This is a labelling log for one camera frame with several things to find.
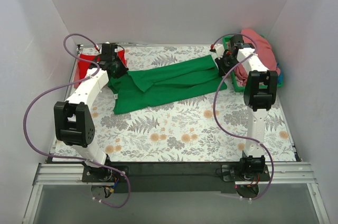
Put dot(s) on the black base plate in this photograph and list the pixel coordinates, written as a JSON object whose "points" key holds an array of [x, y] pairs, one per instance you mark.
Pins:
{"points": [[174, 177]]}

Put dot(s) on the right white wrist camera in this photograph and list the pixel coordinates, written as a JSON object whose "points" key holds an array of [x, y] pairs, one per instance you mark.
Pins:
{"points": [[218, 49]]}

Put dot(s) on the pink t shirt in basket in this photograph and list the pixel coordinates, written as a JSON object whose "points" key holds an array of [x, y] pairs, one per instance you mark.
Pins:
{"points": [[265, 54]]}

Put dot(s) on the green t shirt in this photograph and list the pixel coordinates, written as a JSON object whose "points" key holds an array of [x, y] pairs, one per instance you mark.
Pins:
{"points": [[140, 89]]}

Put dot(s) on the floral table cloth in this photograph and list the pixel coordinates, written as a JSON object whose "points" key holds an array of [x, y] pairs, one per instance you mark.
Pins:
{"points": [[183, 130]]}

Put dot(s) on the green plastic basket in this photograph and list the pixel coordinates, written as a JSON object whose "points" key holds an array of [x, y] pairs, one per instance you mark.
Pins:
{"points": [[236, 87]]}

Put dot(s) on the folded red t shirt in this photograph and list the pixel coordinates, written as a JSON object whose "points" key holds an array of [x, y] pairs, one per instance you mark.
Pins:
{"points": [[84, 66]]}

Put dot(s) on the blue t shirt in basket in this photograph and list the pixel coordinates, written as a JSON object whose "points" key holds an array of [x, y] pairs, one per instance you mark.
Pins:
{"points": [[280, 76]]}

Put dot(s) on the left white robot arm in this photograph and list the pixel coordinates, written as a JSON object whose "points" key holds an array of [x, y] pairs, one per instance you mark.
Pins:
{"points": [[73, 122]]}

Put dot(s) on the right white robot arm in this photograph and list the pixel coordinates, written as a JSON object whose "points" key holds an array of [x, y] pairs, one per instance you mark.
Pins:
{"points": [[259, 95]]}

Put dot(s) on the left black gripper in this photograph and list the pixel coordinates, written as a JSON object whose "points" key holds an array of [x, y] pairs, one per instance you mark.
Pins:
{"points": [[119, 70]]}

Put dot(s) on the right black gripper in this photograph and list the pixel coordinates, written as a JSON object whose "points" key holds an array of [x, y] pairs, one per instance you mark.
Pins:
{"points": [[222, 66]]}

